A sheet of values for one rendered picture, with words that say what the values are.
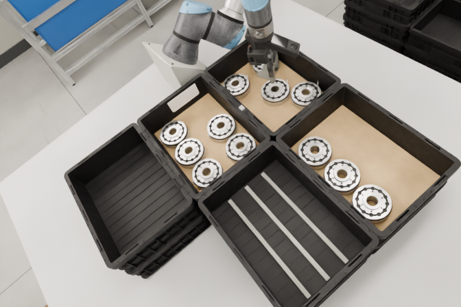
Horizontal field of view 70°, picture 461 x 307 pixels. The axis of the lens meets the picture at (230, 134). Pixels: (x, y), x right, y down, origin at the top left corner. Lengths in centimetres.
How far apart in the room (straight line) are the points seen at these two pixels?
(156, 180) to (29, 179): 69
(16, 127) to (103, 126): 163
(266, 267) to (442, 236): 53
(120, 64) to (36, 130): 84
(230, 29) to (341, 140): 61
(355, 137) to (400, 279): 43
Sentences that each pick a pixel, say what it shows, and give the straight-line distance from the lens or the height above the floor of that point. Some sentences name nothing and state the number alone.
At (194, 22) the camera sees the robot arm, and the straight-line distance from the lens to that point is 136.
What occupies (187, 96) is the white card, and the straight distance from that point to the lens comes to 125.
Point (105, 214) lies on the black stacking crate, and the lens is 123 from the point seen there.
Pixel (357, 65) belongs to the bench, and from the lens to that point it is 148.
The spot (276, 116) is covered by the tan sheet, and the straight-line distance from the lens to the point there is 118.
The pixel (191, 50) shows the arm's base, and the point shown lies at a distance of 138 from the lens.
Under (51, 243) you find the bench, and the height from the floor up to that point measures 70.
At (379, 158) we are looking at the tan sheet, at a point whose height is 83.
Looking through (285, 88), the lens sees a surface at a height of 86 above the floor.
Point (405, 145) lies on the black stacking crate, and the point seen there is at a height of 85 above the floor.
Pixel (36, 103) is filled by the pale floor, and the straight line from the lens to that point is 320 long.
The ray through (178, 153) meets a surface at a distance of 116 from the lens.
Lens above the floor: 181
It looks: 56 degrees down
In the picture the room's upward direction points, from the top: 24 degrees counter-clockwise
